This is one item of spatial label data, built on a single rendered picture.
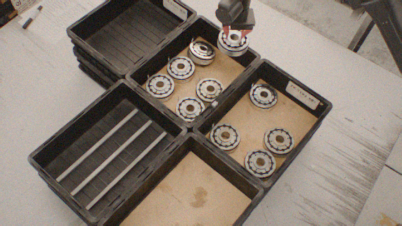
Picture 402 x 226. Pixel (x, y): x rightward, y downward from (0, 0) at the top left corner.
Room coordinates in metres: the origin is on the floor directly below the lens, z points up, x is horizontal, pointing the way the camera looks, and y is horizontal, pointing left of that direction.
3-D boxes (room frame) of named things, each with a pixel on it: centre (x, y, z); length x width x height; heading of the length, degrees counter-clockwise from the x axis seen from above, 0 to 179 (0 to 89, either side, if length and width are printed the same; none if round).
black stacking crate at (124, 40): (1.01, 0.29, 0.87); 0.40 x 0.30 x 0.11; 146
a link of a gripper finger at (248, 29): (0.89, -0.09, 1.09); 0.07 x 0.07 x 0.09; 11
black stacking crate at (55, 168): (0.51, 0.26, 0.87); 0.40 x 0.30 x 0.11; 146
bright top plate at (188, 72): (0.88, 0.09, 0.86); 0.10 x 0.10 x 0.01
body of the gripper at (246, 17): (0.89, -0.07, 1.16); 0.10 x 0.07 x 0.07; 101
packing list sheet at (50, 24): (1.22, 0.67, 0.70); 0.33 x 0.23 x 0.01; 151
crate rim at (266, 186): (0.67, -0.21, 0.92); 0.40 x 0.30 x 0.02; 146
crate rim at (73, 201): (0.51, 0.26, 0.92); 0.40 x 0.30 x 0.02; 146
